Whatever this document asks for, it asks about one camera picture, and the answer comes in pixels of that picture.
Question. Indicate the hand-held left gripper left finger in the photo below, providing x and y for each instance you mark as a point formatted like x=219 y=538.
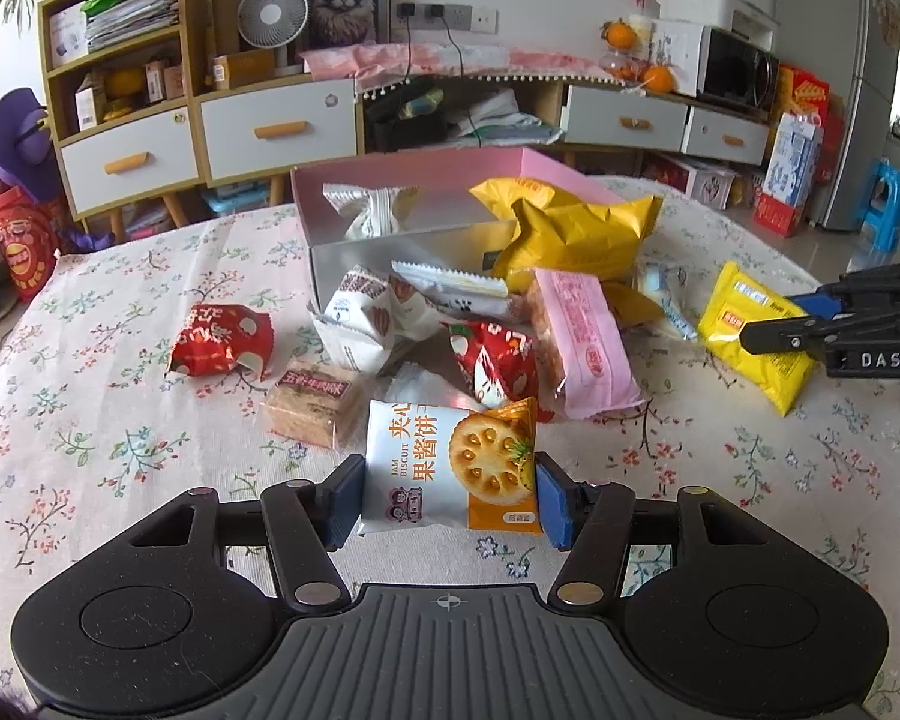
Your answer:
x=346 y=502

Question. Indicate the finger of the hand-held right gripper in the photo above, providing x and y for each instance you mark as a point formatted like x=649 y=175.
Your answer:
x=784 y=335
x=817 y=301

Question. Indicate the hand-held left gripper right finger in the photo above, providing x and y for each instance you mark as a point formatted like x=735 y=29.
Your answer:
x=555 y=506

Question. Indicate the small yellow snack packet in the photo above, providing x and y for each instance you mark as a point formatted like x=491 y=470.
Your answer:
x=765 y=382

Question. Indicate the white orange biscuit packet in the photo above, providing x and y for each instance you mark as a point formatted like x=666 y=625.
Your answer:
x=435 y=465

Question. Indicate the brown cracker packet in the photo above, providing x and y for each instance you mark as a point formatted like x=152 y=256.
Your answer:
x=307 y=412

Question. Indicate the large yellow chip bag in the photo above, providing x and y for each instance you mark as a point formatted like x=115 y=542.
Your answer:
x=570 y=240

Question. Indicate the pink cardboard box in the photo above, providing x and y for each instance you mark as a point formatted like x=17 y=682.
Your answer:
x=390 y=172

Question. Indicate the red carton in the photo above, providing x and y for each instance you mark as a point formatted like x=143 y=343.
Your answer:
x=776 y=216

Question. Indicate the blue plastic stool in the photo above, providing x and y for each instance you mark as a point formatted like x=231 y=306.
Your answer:
x=886 y=202

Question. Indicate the clear silver snack packet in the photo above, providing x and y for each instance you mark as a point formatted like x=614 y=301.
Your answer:
x=420 y=386

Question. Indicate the blue white carton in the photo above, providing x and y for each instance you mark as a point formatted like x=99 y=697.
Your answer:
x=791 y=157

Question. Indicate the red snack packet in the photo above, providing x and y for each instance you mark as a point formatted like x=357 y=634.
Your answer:
x=495 y=364
x=217 y=337

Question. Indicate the pink wafer packet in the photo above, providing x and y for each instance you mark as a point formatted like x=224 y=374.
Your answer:
x=581 y=337

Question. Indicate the white patterned carton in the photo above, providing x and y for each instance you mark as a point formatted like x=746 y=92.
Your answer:
x=694 y=181

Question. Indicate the white brown-print snack packet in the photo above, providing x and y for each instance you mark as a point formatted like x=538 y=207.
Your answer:
x=360 y=315

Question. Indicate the red gift box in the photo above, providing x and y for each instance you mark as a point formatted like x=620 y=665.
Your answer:
x=804 y=90

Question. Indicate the grey refrigerator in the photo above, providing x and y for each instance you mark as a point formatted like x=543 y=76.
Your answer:
x=847 y=90

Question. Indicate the white striped biscuit packet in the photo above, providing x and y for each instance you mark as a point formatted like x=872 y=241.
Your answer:
x=457 y=289

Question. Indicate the black microwave oven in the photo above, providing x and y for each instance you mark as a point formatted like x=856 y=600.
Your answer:
x=735 y=67

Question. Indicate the orange fruit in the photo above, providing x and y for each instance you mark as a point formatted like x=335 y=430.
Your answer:
x=619 y=34
x=658 y=79

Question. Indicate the white printed box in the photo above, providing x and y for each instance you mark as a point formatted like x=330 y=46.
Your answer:
x=679 y=56

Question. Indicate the white grey-print snack packet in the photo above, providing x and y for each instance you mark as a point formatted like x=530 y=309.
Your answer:
x=371 y=214

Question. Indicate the blue-lid storage bin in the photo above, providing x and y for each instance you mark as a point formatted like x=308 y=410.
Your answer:
x=236 y=202

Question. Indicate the white foam box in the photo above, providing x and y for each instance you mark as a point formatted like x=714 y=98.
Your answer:
x=694 y=4

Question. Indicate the clear storage bin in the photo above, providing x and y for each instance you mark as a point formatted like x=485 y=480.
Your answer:
x=148 y=221

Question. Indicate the pile of white documents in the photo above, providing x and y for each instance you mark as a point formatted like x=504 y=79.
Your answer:
x=502 y=120

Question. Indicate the wooden drawer cabinet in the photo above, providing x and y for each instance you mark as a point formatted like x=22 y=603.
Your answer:
x=270 y=131

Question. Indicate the black storage box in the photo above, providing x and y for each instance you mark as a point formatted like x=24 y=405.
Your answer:
x=390 y=124

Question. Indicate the pink cloth runner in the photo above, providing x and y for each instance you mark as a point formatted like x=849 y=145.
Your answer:
x=495 y=60

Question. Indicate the red gift bag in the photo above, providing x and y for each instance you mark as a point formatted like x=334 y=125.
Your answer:
x=19 y=247

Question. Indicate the small cardboard box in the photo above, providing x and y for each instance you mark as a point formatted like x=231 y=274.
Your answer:
x=244 y=70

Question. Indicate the orange toy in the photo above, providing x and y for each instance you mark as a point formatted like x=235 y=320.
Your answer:
x=125 y=86

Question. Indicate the small white box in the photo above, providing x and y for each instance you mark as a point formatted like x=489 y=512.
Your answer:
x=85 y=109

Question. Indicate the white desk fan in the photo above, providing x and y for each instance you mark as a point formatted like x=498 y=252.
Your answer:
x=270 y=15

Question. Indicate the purple plush toy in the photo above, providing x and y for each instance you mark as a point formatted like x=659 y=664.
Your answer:
x=15 y=135

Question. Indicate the wooden shelf cabinet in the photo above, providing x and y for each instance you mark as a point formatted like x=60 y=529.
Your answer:
x=191 y=30

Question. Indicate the stack of papers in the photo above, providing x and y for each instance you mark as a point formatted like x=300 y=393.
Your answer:
x=131 y=19

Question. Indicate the wall power outlet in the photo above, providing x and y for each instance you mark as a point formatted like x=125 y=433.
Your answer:
x=457 y=17

